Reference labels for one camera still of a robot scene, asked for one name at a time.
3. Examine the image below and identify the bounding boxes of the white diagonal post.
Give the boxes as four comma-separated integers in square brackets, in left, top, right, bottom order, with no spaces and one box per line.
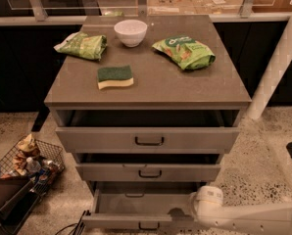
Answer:
[247,15,292,119]

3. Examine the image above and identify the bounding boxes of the grey bottom drawer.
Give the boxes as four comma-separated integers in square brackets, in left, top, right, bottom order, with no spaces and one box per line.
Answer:
[82,182,204,232]

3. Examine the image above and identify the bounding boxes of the crumpled snack bags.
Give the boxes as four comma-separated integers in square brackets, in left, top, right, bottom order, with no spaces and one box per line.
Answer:
[12,134,40,175]

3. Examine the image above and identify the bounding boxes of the dark bin lower left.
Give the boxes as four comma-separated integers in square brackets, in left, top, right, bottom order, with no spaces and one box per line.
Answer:
[0,176,38,235]

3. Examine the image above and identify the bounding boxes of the grey drawer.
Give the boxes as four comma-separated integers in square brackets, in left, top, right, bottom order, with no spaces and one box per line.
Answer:
[56,110,239,154]
[76,154,220,182]
[82,182,204,232]

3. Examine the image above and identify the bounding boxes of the white ceramic bowl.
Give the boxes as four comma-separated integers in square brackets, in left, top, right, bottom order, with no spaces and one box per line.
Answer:
[114,20,148,47]

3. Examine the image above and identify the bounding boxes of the green snack bag left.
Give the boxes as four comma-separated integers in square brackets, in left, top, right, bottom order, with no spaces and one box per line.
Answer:
[54,31,107,61]

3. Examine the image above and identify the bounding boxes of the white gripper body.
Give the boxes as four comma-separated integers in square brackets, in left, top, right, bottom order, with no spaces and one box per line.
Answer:
[188,186,223,228]

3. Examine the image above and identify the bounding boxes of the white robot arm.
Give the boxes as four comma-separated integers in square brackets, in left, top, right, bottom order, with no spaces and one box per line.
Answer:
[189,186,292,235]

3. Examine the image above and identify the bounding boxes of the metal railing frame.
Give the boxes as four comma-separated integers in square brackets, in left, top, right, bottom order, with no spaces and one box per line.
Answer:
[0,0,292,26]

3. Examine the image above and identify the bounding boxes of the plastic water bottle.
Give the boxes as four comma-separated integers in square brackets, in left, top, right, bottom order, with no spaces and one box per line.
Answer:
[25,157,41,174]

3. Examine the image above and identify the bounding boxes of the grey drawer cabinet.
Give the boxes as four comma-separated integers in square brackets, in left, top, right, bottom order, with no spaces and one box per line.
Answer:
[43,14,253,208]

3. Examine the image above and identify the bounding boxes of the green yellow sponge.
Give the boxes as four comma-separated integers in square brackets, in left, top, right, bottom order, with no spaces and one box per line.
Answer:
[97,66,134,89]

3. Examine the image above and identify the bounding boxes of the grey middle drawer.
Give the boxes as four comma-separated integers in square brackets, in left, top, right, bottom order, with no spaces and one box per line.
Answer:
[76,154,220,182]

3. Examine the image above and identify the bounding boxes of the cardboard box centre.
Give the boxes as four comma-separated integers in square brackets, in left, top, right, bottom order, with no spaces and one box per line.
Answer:
[147,0,196,15]

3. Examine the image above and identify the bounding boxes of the black stand foot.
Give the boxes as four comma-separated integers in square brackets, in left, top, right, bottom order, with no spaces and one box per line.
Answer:
[69,211,90,235]

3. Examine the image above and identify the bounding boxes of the wire basket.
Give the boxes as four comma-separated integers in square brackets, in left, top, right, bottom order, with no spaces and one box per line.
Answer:
[0,134,65,195]

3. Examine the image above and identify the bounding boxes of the green chip bag right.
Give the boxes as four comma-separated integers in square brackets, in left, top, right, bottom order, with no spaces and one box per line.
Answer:
[152,35,216,71]

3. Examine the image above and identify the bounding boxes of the grey top drawer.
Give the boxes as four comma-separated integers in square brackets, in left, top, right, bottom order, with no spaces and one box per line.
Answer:
[56,110,239,154]

